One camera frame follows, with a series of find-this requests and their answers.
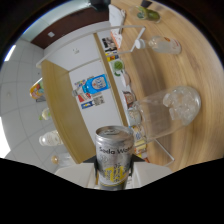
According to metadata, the silver soda water can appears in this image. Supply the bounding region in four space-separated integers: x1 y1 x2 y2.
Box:
94 125 135 191

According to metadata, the clear bottle with red label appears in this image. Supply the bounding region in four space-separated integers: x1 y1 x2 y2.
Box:
134 35 183 55

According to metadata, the glass bowl with limes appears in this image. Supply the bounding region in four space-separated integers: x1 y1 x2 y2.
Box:
134 4 162 24

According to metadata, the tall glass jar cork lid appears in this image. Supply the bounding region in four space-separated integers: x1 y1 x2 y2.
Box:
50 153 73 168

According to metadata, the clear glass with ice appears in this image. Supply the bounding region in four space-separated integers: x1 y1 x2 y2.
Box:
133 85 202 144

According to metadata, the green cap clear bottle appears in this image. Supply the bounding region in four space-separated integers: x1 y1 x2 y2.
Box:
41 106 53 122

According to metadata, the blue liquid bottle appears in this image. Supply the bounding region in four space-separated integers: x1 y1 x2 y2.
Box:
72 73 111 98

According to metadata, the yellow snack bag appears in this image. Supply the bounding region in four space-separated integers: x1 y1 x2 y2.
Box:
29 78 46 102

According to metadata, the brown door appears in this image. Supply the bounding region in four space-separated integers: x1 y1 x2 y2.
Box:
31 6 112 51

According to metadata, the black chair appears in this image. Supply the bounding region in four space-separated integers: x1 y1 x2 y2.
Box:
89 0 113 11

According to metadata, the white frame wooden shelf rack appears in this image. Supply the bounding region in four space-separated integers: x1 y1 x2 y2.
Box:
35 23 176 168

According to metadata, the blue wall poster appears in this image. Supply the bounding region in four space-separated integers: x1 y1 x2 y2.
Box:
80 99 106 110

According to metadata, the colourful wall poster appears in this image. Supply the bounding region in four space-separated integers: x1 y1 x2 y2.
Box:
73 79 88 92

